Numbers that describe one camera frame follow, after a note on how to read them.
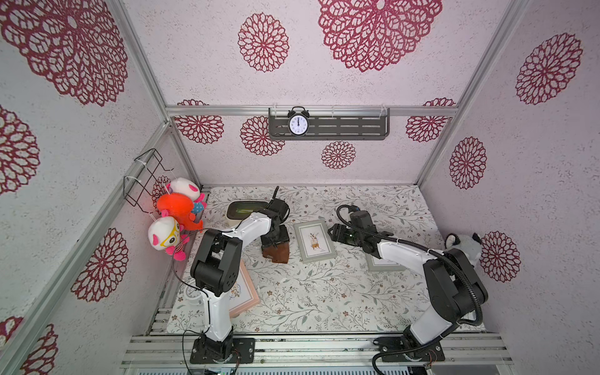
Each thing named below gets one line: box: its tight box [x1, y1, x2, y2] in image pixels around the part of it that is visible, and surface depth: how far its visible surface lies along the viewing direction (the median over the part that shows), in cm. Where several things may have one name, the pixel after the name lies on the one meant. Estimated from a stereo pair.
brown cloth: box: [262, 242, 290, 264], surface depth 95 cm
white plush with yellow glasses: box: [147, 209, 190, 261], surface depth 82 cm
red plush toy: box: [157, 192, 204, 231], surface depth 91 cm
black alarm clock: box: [287, 106, 311, 136], surface depth 92 cm
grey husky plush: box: [444, 232, 483, 267], surface depth 78 cm
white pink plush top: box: [166, 177, 200, 202], surface depth 96 cm
